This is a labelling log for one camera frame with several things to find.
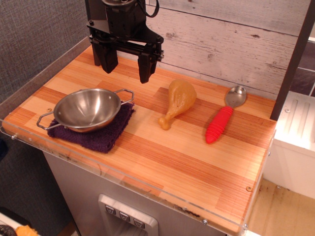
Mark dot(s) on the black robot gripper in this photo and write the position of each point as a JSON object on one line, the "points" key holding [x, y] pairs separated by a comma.
{"points": [[128, 32]]}

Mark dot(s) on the small steel two-handled pan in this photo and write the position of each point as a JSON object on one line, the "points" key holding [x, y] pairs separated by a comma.
{"points": [[88, 110]]}

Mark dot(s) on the tan toy chicken leg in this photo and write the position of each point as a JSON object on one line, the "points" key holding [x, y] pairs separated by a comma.
{"points": [[181, 97]]}

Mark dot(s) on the purple folded cloth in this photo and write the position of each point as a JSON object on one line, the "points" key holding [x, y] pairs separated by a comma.
{"points": [[102, 140]]}

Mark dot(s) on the clear acrylic table guard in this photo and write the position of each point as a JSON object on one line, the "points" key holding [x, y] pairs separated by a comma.
{"points": [[215, 184]]}

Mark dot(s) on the grey toy fridge cabinet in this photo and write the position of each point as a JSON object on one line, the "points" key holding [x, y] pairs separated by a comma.
{"points": [[81, 190]]}

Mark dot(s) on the silver dispenser button panel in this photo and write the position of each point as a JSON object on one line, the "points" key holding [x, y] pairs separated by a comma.
{"points": [[122, 220]]}

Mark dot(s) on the white toy sink unit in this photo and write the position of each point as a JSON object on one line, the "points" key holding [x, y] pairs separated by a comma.
{"points": [[291, 160]]}

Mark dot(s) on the orange object bottom left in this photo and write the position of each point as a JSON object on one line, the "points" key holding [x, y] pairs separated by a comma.
{"points": [[26, 231]]}

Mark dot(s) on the red-handled metal spoon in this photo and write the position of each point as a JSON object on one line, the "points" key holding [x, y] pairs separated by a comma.
{"points": [[235, 97]]}

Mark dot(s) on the dark right shelf post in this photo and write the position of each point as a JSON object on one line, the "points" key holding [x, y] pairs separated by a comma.
{"points": [[294, 61]]}

